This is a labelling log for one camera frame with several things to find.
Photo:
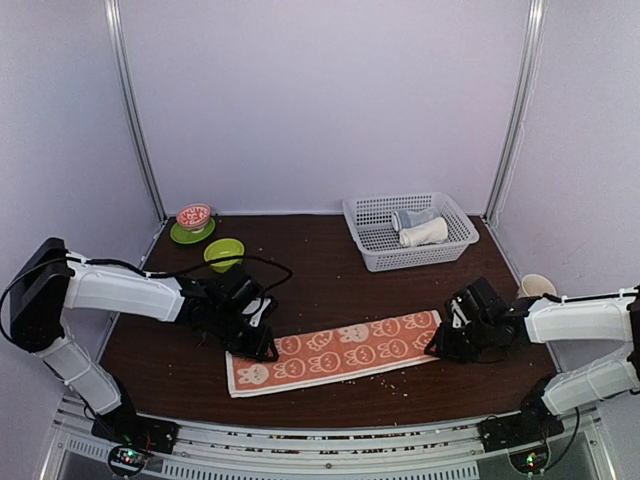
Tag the rolled grey towel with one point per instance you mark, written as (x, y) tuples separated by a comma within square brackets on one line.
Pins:
[(406, 219)]

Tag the white towel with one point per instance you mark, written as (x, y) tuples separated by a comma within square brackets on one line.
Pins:
[(435, 231)]

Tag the left aluminium post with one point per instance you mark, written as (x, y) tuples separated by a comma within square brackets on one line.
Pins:
[(133, 119)]

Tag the green plate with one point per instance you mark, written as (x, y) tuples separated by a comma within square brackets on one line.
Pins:
[(182, 236)]

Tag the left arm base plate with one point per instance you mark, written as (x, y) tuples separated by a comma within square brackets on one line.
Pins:
[(148, 434)]

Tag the aluminium post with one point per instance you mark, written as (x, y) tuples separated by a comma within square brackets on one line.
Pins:
[(133, 119), (524, 90)]

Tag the orange patterned towel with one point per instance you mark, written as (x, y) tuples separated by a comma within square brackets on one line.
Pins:
[(337, 355)]

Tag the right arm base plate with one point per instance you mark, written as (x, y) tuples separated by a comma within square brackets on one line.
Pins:
[(498, 433)]

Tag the right aluminium post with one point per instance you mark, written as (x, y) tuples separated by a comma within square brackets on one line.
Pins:
[(524, 90)]

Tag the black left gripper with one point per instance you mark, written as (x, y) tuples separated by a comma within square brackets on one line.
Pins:
[(257, 348)]

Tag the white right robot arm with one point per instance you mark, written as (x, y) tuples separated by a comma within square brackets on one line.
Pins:
[(604, 317)]

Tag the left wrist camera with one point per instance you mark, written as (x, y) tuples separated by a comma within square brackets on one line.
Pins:
[(235, 292)]

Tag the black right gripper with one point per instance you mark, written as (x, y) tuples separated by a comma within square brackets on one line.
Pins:
[(445, 346)]

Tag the white plastic basket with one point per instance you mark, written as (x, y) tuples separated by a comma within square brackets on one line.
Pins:
[(369, 223)]

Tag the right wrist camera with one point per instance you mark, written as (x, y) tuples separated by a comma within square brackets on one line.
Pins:
[(478, 301)]

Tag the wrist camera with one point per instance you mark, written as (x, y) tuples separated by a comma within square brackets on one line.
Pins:
[(478, 301), (235, 292)]

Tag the aluminium front rail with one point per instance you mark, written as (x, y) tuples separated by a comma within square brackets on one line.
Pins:
[(443, 450)]

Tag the red patterned bowl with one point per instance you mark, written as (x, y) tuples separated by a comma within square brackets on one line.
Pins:
[(194, 217)]

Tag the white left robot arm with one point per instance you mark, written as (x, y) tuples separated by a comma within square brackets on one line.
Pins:
[(57, 288)]

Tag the green bowl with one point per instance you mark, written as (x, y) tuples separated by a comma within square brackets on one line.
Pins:
[(224, 253)]

